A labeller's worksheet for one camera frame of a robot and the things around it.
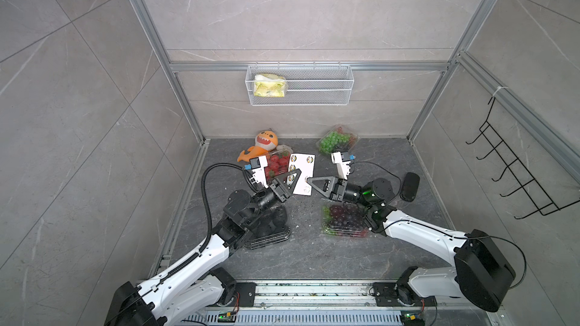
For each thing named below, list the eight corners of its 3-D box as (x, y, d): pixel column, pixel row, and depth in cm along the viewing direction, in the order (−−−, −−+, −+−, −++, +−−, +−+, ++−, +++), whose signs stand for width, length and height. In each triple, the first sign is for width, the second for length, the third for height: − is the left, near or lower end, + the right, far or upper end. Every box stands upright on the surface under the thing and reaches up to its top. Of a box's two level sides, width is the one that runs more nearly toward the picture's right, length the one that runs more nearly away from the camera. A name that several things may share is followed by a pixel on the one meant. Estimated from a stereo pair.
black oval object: (398, 197, 100) (400, 194, 98) (405, 173, 108) (407, 170, 106) (412, 203, 98) (414, 200, 96) (418, 178, 106) (421, 175, 104)
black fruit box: (248, 250, 84) (244, 243, 79) (272, 210, 95) (270, 201, 89) (275, 265, 81) (274, 259, 75) (297, 221, 92) (297, 214, 86)
